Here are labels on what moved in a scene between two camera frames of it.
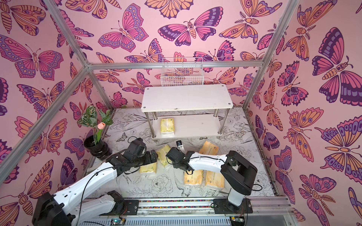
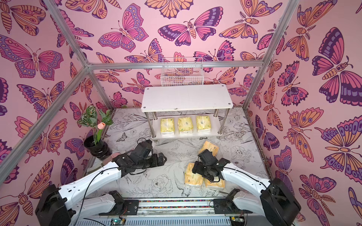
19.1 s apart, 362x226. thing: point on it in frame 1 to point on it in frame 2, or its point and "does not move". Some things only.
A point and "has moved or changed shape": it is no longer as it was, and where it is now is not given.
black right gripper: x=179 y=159 to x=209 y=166
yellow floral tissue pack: x=161 y=153 to x=185 y=125
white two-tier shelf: x=197 y=109 does not move
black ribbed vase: x=101 y=150 does not move
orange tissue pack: x=197 y=177 does not move
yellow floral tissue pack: x=148 y=169 has moved or changed shape
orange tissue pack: x=209 y=149 does not move
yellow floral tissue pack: x=167 y=126 does not move
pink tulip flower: x=101 y=125 does not move
